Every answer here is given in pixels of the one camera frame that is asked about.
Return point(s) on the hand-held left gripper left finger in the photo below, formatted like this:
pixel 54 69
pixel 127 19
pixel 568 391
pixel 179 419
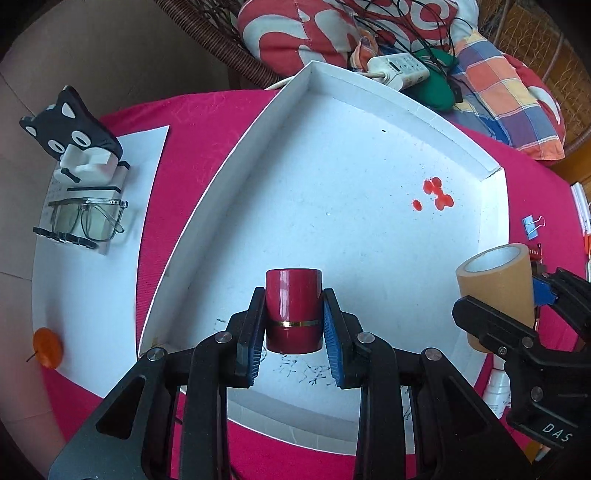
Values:
pixel 251 350

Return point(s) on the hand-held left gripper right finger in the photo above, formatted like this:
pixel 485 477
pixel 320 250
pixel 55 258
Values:
pixel 332 344

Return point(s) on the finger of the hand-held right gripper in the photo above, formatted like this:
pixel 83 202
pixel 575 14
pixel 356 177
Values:
pixel 545 290
pixel 489 318

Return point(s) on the brown tape roll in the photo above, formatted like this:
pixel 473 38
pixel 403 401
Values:
pixel 498 290

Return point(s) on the red cylindrical container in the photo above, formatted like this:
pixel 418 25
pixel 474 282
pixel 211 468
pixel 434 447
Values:
pixel 291 300

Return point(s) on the white cardboard tray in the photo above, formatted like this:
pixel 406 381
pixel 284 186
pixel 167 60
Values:
pixel 332 194

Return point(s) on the blue binder clip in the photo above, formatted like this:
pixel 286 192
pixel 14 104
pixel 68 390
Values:
pixel 530 228

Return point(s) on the white paper sheet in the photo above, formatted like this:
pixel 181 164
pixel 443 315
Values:
pixel 92 300

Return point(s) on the plaid cushion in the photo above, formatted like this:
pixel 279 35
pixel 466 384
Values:
pixel 503 92

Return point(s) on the small tangerine with stem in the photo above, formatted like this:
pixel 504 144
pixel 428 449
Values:
pixel 47 347

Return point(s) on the black inline plug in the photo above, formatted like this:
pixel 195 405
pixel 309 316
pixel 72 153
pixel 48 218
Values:
pixel 457 93

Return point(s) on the green cushion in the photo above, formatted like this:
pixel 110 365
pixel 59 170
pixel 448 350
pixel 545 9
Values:
pixel 434 90

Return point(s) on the white power strip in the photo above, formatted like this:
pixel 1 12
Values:
pixel 397 67

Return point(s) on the black cat phone stand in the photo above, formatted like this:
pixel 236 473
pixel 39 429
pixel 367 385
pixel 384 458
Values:
pixel 69 115

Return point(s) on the red white circle cushion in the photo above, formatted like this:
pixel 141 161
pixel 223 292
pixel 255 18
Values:
pixel 415 18

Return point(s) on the red white wavy cushion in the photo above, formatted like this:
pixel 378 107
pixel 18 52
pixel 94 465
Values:
pixel 277 32

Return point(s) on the wicker chair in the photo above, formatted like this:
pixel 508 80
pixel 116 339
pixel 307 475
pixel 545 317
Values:
pixel 203 27

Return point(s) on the clear frame glasses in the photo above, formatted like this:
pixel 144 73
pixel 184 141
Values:
pixel 85 201

